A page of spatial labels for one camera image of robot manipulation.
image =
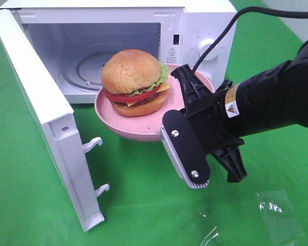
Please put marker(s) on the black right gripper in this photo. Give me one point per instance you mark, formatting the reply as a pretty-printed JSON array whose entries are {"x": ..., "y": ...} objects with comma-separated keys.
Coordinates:
[{"x": 210, "y": 116}]

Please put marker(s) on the pink round plate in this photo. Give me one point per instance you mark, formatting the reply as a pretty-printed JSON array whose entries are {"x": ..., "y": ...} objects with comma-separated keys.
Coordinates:
[{"x": 139, "y": 128}]

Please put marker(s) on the burger with lettuce and tomato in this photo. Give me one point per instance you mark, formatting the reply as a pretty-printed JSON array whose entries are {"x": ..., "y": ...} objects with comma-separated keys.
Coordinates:
[{"x": 135, "y": 82}]

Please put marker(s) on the white microwave door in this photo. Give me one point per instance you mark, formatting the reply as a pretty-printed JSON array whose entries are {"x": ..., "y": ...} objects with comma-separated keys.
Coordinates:
[{"x": 54, "y": 117}]

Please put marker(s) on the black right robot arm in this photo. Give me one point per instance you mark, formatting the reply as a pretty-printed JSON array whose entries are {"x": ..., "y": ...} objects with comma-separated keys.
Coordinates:
[{"x": 274, "y": 98}]

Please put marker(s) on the clear tape patch centre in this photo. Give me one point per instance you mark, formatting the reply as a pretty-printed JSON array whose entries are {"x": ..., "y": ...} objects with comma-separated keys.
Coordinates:
[{"x": 208, "y": 230}]

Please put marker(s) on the clear tape patch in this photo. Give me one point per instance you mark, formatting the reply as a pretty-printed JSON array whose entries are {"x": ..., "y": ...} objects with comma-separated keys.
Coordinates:
[
  {"x": 279, "y": 218},
  {"x": 208, "y": 230}
]

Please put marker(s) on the clear tape patch right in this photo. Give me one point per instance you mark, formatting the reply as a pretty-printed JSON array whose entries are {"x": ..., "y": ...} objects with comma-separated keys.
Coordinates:
[{"x": 279, "y": 218}]

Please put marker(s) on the glass microwave turntable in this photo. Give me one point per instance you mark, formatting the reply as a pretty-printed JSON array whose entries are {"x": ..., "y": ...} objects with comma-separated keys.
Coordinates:
[{"x": 82, "y": 65}]

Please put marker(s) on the white microwave oven body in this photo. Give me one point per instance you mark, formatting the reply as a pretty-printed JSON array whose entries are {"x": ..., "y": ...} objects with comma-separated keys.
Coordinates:
[{"x": 174, "y": 32}]

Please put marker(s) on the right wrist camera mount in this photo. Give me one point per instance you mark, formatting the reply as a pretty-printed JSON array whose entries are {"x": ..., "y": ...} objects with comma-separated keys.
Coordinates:
[{"x": 184, "y": 150}]

